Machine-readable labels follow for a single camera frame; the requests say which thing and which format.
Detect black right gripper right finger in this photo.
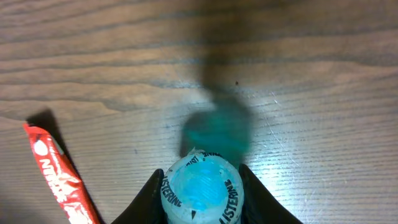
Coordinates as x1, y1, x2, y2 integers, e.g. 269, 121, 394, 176
239, 164, 302, 224

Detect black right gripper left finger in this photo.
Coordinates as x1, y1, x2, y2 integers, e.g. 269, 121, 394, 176
112, 169, 167, 224

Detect blue mouthwash bottle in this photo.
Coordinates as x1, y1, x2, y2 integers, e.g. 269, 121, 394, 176
160, 149, 244, 224

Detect red Nescafe coffee stick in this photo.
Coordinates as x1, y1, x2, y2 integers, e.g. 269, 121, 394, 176
24, 123, 101, 224

